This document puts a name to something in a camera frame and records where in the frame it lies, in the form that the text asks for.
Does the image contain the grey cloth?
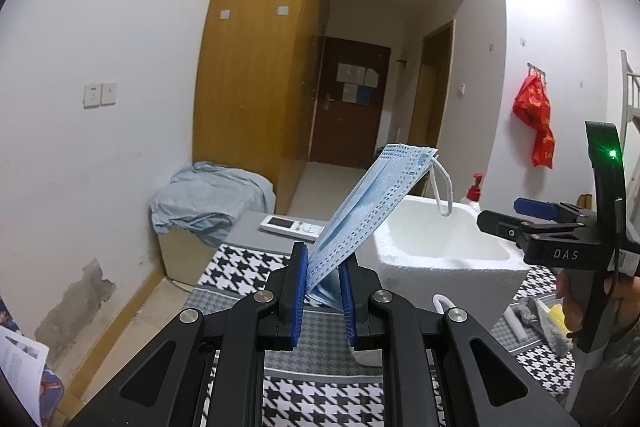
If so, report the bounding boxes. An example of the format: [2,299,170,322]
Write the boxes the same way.
[517,297,572,353]

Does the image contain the papers at left edge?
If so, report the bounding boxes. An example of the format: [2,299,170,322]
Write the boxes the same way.
[0,297,66,414]

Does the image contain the white remote control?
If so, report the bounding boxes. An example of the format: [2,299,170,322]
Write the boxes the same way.
[260,215,326,242]

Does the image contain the white foam box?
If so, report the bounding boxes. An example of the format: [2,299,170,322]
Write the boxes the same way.
[354,194,531,365]

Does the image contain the houndstooth tablecloth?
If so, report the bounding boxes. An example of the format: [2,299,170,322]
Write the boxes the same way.
[182,209,581,427]

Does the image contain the white pump bottle red top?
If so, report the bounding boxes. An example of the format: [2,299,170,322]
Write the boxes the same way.
[462,173,485,212]

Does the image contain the white foam stick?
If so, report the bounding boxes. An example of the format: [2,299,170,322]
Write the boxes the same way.
[502,304,528,342]

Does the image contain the light wooden side door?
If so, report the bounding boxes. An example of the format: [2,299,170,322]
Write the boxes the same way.
[407,19,457,155]

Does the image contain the yellow cloth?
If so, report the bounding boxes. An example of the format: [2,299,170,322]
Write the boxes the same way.
[545,302,569,336]

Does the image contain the white metal bed frame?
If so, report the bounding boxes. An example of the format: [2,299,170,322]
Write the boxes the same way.
[620,49,640,128]

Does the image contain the person's right forearm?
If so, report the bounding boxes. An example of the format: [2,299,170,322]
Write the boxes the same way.
[572,332,640,427]

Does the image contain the red hanging bag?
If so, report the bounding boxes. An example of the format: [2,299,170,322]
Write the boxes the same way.
[512,72,556,168]

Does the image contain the dark brown entrance door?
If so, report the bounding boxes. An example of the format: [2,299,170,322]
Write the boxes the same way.
[309,36,392,168]

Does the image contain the wooden wardrobe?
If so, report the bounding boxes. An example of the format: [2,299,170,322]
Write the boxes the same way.
[192,0,331,218]

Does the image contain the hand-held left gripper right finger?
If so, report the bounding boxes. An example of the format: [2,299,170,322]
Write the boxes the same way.
[337,257,581,427]

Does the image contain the person's right hand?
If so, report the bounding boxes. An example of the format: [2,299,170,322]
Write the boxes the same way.
[554,267,640,344]

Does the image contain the blue-grey crumpled cloth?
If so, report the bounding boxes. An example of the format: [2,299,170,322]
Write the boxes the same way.
[151,161,276,248]

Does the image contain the blue face mask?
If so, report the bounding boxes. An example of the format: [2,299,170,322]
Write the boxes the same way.
[307,144,456,314]

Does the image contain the open magazine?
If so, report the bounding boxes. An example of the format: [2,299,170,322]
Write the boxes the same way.
[0,324,51,425]

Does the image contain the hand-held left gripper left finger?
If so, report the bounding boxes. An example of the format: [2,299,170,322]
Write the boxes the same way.
[65,241,308,427]

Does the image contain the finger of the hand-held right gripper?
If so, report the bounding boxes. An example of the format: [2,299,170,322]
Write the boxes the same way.
[476,209,591,254]
[513,197,598,226]

